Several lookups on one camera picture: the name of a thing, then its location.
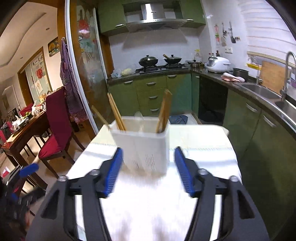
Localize chopsticks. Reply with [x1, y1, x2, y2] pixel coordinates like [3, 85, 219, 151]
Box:
[156, 89, 172, 133]
[107, 92, 126, 131]

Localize long light wooden chopstick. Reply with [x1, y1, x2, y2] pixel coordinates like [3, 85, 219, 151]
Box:
[91, 105, 110, 130]

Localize green lower kitchen cabinets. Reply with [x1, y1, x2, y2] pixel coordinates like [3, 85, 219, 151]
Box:
[107, 70, 295, 238]

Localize steel kitchen sink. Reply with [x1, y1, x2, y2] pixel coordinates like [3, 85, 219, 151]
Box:
[238, 83, 295, 124]

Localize dark wooden dining table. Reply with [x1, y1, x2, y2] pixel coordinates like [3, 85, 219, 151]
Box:
[2, 111, 50, 166]

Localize red upholstered dining chair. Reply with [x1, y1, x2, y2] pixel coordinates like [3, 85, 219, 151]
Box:
[38, 86, 85, 178]

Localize white plastic utensil holder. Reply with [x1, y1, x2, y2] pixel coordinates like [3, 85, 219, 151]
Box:
[109, 116, 170, 174]

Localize blue cloth on floor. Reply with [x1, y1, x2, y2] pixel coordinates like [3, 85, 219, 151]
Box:
[169, 114, 188, 125]

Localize purple checked apron hanging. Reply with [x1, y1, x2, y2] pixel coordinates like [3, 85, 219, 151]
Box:
[60, 37, 88, 124]

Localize plastic bag on counter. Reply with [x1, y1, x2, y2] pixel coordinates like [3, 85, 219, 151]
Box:
[111, 68, 135, 78]

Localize pink dish cloth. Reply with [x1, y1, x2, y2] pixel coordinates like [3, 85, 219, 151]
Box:
[221, 72, 245, 83]

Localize gas stove top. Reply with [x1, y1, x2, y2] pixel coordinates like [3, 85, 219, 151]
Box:
[135, 63, 189, 74]

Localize small steel pot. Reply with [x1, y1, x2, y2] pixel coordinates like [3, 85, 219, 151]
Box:
[187, 60, 204, 69]

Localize white rice cooker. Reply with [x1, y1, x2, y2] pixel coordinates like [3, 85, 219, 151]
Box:
[207, 57, 231, 73]

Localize black pot on counter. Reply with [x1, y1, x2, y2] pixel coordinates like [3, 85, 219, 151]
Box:
[233, 68, 249, 81]

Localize black wok right burner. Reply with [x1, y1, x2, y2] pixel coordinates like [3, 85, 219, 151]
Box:
[163, 54, 182, 65]

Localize black wok burner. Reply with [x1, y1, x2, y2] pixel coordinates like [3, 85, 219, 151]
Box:
[138, 55, 158, 68]
[163, 54, 182, 65]

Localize black wok left burner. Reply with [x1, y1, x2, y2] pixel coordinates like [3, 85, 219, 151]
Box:
[138, 55, 158, 68]

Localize chrome sink faucet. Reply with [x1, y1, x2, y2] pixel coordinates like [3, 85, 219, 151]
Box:
[280, 51, 295, 102]

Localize yellow sink rack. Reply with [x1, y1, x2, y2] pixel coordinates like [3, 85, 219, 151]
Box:
[246, 56, 262, 71]

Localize wooden cutting board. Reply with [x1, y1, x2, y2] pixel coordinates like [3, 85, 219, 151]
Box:
[259, 61, 285, 94]

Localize steel range hood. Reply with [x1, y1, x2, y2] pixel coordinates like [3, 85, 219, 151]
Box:
[123, 1, 186, 32]

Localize white window blind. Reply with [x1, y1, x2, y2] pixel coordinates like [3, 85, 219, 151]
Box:
[238, 1, 295, 61]

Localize framed wall picture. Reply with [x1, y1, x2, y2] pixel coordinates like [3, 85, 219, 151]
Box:
[48, 37, 60, 57]

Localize hanging kitchen utensils on wall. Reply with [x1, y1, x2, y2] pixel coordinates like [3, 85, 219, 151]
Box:
[214, 23, 241, 47]

